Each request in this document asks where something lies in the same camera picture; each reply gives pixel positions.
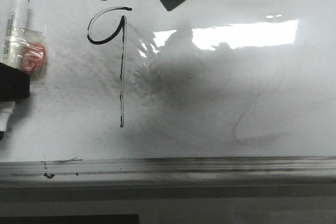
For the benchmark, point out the white black whiteboard marker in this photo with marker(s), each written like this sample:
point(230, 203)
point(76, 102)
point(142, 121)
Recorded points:
point(17, 18)

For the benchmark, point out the red magnet taped to marker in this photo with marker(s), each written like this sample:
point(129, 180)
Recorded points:
point(33, 52)

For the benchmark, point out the white whiteboard surface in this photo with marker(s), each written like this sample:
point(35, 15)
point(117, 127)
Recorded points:
point(211, 78)

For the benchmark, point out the aluminium whiteboard frame rail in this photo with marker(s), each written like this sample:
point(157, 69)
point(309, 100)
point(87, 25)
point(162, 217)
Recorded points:
point(167, 171)

